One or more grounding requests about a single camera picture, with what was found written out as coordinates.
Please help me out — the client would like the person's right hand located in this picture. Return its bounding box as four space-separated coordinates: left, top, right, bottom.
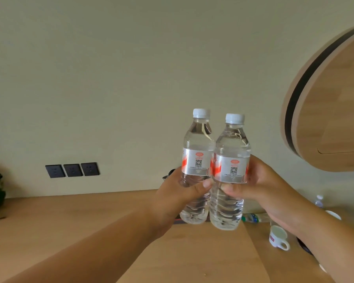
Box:
221 154 307 233

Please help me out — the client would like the black round object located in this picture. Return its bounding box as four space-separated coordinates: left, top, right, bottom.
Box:
296 237 313 255

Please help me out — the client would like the green-capped plastic bottle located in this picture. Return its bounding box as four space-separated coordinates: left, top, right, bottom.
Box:
241 213 271 224

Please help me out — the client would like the person's left hand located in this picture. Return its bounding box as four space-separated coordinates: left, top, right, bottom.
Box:
149 166 215 233

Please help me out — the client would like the person's left forearm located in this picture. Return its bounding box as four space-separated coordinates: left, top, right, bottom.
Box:
3 209 166 283

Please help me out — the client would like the wooden table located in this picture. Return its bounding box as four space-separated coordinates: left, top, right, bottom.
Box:
0 190 354 283

